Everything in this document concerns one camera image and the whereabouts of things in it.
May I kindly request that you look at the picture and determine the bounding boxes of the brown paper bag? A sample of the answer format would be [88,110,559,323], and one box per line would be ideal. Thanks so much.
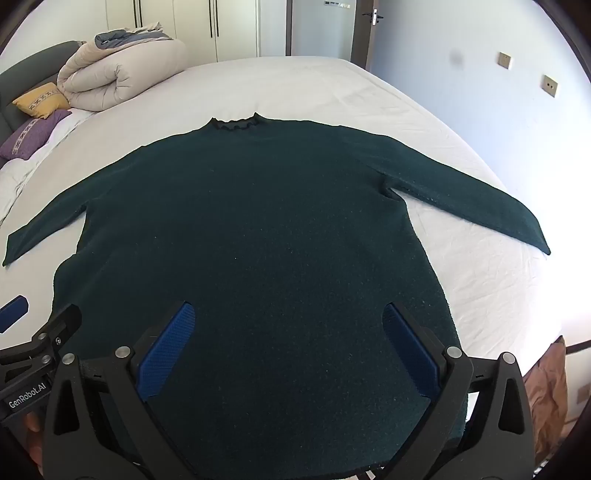
[526,336,570,441]

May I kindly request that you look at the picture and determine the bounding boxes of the folded beige duvet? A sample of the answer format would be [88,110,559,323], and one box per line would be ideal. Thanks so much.
[57,37,190,112]

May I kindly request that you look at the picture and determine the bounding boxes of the grey padded headboard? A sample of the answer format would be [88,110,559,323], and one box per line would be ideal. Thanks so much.
[0,41,88,160]

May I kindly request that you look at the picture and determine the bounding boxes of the person's left hand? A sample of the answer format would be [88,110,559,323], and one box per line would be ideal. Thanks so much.
[23,412,45,457]

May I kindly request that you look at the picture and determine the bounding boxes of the grey blue folded blanket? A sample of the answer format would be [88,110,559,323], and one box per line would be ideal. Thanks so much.
[95,22,174,51]

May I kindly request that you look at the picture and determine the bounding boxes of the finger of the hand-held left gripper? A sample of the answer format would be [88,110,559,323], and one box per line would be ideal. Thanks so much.
[0,298,30,334]
[0,304,83,376]

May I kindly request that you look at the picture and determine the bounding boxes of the white pillow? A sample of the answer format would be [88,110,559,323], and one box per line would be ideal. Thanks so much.
[0,157,52,228]

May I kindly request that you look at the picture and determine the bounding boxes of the yellow patterned pillow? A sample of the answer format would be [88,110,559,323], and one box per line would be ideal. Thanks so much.
[12,82,72,118]

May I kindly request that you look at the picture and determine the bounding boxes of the brown door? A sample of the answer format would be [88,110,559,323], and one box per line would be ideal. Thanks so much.
[349,0,385,72]

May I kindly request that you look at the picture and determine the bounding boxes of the white wardrobe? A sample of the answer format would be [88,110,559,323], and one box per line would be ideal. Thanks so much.
[104,0,289,60]

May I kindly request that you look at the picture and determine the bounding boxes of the purple patterned pillow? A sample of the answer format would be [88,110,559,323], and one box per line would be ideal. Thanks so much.
[0,109,72,160]

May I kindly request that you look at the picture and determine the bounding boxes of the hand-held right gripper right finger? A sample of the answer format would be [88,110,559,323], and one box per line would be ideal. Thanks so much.
[382,302,539,480]

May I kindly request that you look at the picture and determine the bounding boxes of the dark green sweater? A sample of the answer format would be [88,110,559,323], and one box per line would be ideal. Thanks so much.
[2,112,551,478]

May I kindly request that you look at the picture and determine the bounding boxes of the bed with white sheet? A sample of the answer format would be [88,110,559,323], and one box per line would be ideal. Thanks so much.
[0,55,568,418]

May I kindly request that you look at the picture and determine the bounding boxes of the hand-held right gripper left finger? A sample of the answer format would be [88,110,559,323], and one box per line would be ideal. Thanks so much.
[44,301,199,480]

